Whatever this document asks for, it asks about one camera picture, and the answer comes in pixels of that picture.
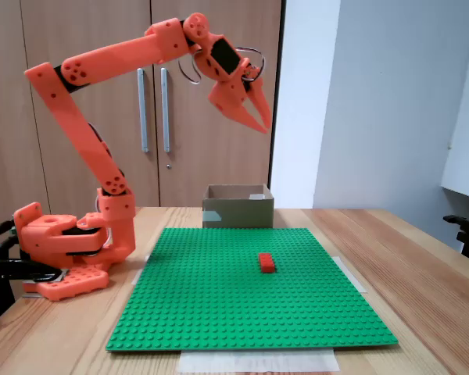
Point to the green lego baseplate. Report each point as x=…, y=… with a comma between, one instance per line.
x=219, y=304

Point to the open cardboard box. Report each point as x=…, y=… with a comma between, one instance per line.
x=238, y=215

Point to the wooden cabinet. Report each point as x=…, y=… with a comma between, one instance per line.
x=219, y=156

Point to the black table clamp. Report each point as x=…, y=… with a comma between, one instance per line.
x=8, y=267

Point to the wide masking tape strip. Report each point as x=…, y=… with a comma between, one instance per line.
x=258, y=361

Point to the red lego block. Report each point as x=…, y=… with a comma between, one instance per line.
x=266, y=262

